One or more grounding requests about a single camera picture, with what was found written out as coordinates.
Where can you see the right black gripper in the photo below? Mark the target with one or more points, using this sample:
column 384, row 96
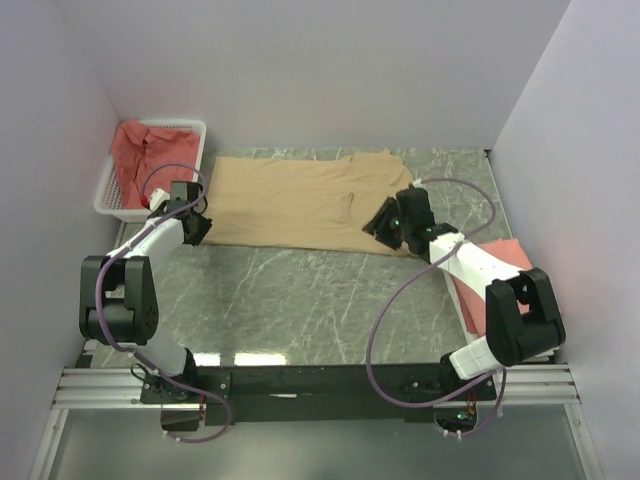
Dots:
column 378, row 224

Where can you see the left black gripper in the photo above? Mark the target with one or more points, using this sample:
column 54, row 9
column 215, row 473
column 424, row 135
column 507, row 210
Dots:
column 204, row 225

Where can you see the beige t shirt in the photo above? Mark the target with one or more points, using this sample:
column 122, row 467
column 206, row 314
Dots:
column 304, row 204

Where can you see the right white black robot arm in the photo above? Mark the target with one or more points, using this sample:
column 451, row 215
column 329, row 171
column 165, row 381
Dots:
column 522, row 316

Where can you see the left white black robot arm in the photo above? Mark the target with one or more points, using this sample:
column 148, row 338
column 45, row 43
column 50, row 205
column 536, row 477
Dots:
column 118, row 304

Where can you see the crumpled pink t shirt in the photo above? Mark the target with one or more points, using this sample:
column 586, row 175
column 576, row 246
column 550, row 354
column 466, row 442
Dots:
column 146, row 158

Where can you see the white plastic basket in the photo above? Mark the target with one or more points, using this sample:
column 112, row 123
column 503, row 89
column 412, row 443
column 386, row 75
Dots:
column 108, row 196

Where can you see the black base beam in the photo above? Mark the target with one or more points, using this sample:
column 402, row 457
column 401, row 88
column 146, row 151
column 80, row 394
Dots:
column 252, row 394

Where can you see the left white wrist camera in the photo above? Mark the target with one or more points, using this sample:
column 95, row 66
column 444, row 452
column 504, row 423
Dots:
column 155, row 199

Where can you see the aluminium rail frame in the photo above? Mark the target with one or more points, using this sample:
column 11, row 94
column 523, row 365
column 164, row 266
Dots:
column 116, row 389

